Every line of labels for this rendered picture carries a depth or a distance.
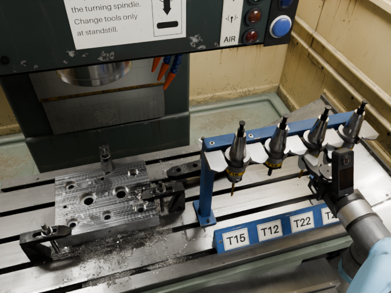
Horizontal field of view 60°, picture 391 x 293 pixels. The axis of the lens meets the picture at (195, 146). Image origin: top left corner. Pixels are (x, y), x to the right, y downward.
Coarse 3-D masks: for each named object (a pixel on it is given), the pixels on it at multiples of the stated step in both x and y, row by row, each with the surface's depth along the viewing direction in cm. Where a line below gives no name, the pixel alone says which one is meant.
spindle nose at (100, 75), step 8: (104, 64) 63; (112, 64) 64; (120, 64) 65; (128, 64) 68; (56, 72) 67; (64, 72) 64; (72, 72) 63; (80, 72) 63; (88, 72) 63; (96, 72) 63; (104, 72) 64; (112, 72) 65; (120, 72) 67; (64, 80) 66; (72, 80) 65; (80, 80) 64; (88, 80) 64; (96, 80) 64; (104, 80) 65; (112, 80) 66
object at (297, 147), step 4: (288, 136) 91; (292, 136) 91; (296, 136) 91; (288, 140) 90; (292, 140) 90; (296, 140) 90; (300, 140) 90; (292, 144) 88; (296, 144) 88; (300, 144) 89; (304, 144) 89; (292, 148) 87; (296, 148) 87; (300, 148) 87; (304, 148) 88; (292, 152) 86; (296, 152) 86; (300, 152) 87; (304, 152) 87
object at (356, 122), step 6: (354, 114) 87; (360, 114) 86; (348, 120) 89; (354, 120) 87; (360, 120) 87; (348, 126) 89; (354, 126) 88; (360, 126) 88; (348, 132) 90; (354, 132) 89
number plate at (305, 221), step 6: (294, 216) 103; (300, 216) 104; (306, 216) 104; (312, 216) 105; (294, 222) 104; (300, 222) 104; (306, 222) 104; (312, 222) 105; (294, 228) 104; (300, 228) 104; (306, 228) 105
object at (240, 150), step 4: (236, 132) 80; (244, 132) 80; (236, 136) 79; (244, 136) 79; (236, 140) 80; (240, 140) 79; (244, 140) 80; (232, 144) 81; (236, 144) 80; (240, 144) 80; (244, 144) 80; (232, 148) 82; (236, 148) 81; (240, 148) 80; (244, 148) 81; (232, 152) 82; (236, 152) 81; (240, 152) 81; (244, 152) 82; (232, 156) 83; (236, 156) 82; (240, 156) 82; (244, 156) 83
